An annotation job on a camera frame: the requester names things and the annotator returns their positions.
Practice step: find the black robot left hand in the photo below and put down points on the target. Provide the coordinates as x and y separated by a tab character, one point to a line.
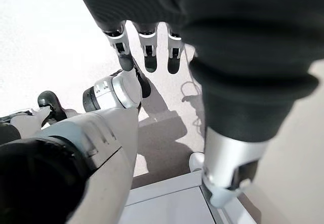
240	56

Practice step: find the white cart caster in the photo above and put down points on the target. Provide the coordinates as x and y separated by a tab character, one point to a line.
196	160

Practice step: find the white medical cart blue drawers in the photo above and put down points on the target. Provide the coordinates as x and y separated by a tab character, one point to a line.
164	203

